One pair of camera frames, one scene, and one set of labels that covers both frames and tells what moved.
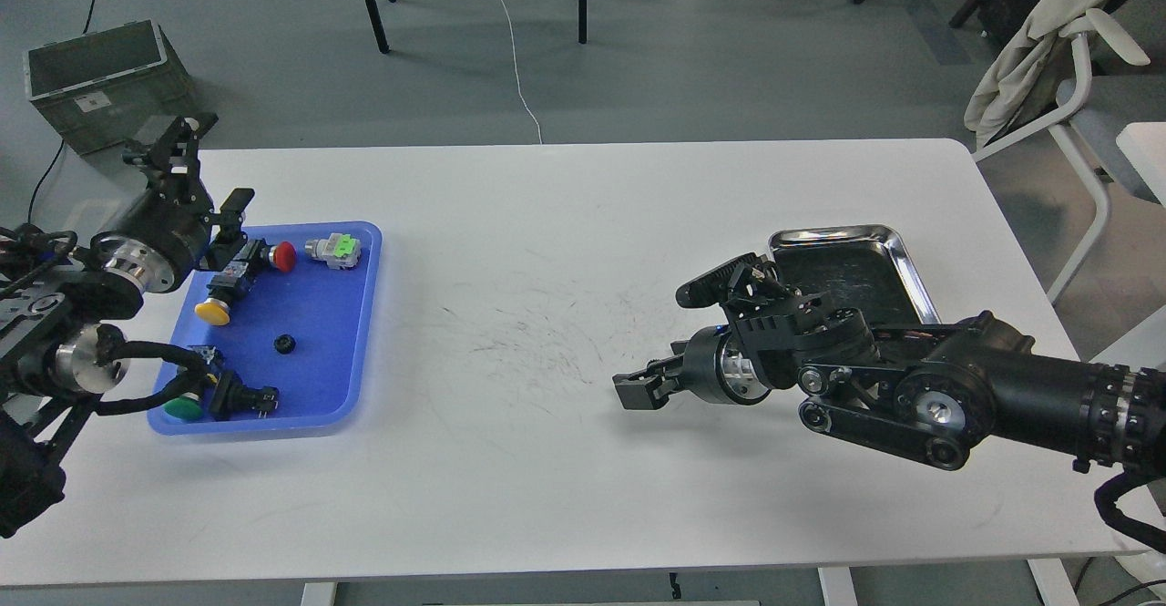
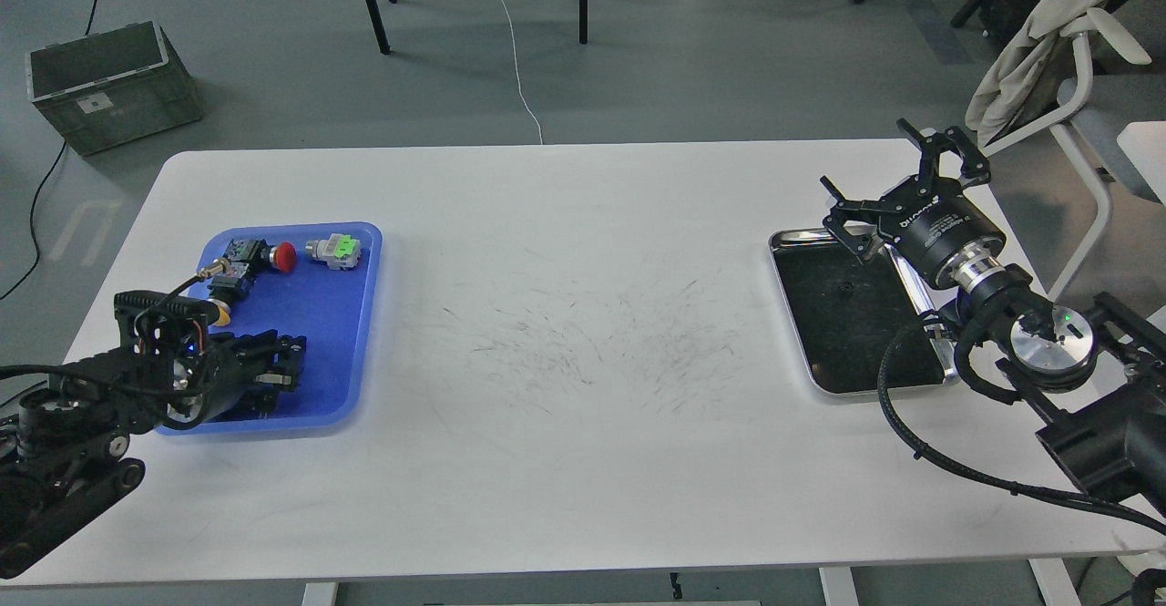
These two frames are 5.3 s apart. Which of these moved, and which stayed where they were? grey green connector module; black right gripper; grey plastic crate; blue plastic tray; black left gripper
Moved: black left gripper; black right gripper
Stayed: grey plastic crate; blue plastic tray; grey green connector module
